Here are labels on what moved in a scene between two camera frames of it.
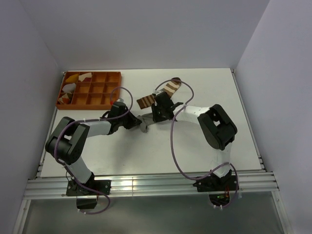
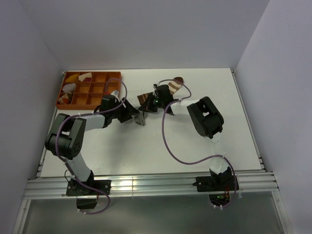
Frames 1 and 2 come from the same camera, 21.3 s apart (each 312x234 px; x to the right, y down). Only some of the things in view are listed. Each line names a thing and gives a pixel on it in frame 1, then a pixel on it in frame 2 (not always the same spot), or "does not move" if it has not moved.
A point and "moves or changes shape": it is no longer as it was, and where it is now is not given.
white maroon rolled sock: [87, 77] does not move
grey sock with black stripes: [146, 120] moves or changes shape
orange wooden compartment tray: [88, 90] does not move
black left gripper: [133, 121] to [128, 112]
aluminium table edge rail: [248, 120] does not move
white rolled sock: [70, 88] does not move
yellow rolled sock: [72, 78] does not move
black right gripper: [155, 107] to [147, 107]
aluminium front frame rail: [148, 185] does not move
